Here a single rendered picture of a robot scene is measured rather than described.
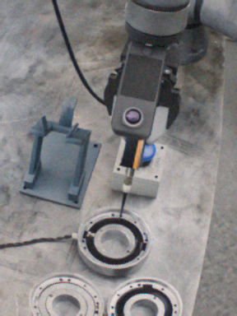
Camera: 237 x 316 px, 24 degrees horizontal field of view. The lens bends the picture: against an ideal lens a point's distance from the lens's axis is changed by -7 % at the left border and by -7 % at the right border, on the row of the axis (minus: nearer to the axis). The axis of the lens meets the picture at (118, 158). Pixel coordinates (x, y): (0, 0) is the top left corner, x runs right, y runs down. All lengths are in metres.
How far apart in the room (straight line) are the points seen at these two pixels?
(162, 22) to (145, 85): 0.09
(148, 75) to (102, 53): 0.46
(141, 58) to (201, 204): 0.32
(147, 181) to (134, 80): 0.25
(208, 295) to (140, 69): 1.15
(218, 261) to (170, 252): 0.94
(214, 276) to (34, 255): 1.00
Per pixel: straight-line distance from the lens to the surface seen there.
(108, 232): 0.82
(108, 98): 0.73
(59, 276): 0.78
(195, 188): 0.91
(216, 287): 1.73
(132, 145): 0.77
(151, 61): 0.66
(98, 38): 1.14
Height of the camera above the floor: 1.53
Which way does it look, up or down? 52 degrees down
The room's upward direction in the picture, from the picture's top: 7 degrees clockwise
